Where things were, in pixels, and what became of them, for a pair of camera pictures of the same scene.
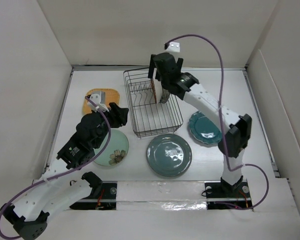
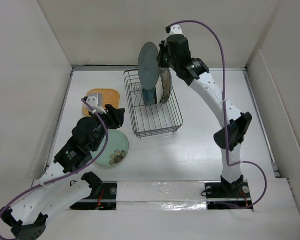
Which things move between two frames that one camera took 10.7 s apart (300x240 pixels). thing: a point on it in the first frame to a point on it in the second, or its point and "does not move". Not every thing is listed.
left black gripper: [120, 113] does not move
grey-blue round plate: [169, 155] to [149, 65]
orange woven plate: [112, 96] does not move
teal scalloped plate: [202, 130] to [149, 96]
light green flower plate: [116, 151] does not move
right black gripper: [152, 67] to [162, 48]
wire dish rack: [153, 111] does not move
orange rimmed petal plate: [154, 90] to [158, 90]
